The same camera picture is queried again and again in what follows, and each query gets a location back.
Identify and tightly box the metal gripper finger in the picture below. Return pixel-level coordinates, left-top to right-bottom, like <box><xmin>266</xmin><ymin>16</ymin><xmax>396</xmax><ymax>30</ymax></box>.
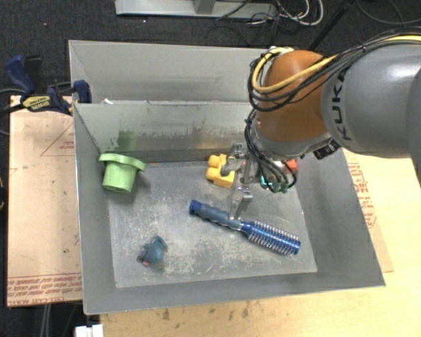
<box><xmin>220</xmin><ymin>143</ymin><xmax>246</xmax><ymax>177</ymax></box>
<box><xmin>229</xmin><ymin>186</ymin><xmax>255</xmax><ymax>220</ymax></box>

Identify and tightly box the yellow toy block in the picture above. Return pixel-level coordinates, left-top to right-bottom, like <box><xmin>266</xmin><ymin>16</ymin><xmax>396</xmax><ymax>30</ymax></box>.
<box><xmin>205</xmin><ymin>154</ymin><xmax>236</xmax><ymax>189</ymax></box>

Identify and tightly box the blue hairbrush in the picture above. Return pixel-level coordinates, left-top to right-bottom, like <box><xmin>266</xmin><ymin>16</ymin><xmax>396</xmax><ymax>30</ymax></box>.
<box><xmin>188</xmin><ymin>199</ymin><xmax>302</xmax><ymax>258</ymax></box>

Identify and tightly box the grey metal bin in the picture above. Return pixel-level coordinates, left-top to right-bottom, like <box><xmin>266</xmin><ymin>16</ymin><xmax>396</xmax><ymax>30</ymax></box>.
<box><xmin>68</xmin><ymin>39</ymin><xmax>386</xmax><ymax>316</ymax></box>

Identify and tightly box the dark blue toy bird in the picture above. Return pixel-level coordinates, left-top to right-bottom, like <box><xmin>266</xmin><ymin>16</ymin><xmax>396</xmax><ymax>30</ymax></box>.
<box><xmin>136</xmin><ymin>235</ymin><xmax>168</xmax><ymax>268</ymax></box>

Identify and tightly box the green flanged cup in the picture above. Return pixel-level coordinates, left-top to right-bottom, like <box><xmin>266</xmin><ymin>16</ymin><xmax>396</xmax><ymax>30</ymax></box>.
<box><xmin>98</xmin><ymin>152</ymin><xmax>147</xmax><ymax>193</ymax></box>

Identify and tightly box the brown cardboard board, red print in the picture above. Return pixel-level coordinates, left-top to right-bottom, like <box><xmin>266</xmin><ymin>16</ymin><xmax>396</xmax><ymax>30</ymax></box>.
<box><xmin>6</xmin><ymin>95</ymin><xmax>395</xmax><ymax>308</ymax></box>

